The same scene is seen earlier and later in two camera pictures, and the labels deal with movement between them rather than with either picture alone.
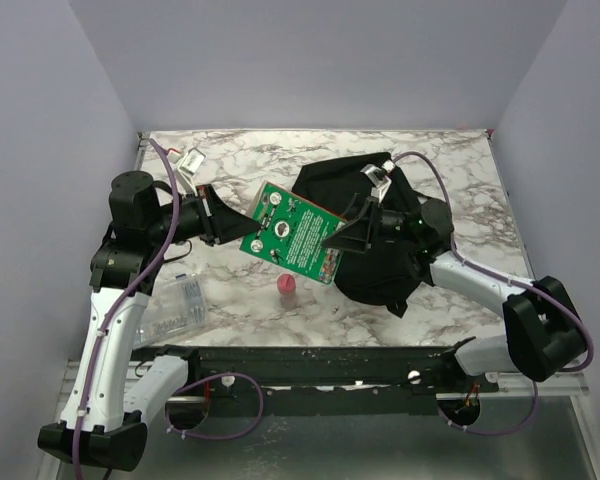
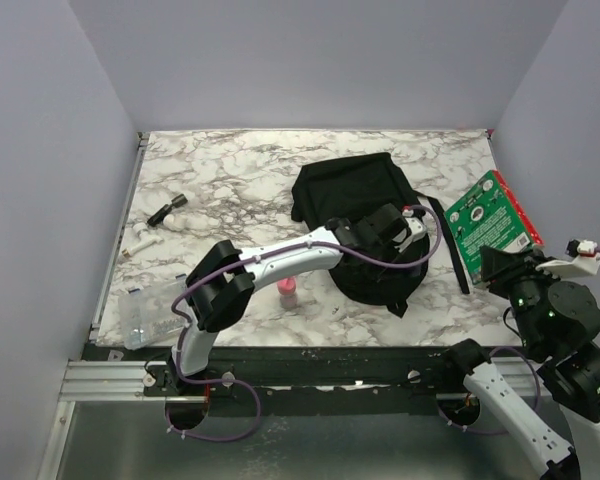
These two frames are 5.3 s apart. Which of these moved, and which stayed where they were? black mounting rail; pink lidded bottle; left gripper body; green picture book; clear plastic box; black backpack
Moved: left gripper body; green picture book
Stayed: black mounting rail; clear plastic box; pink lidded bottle; black backpack
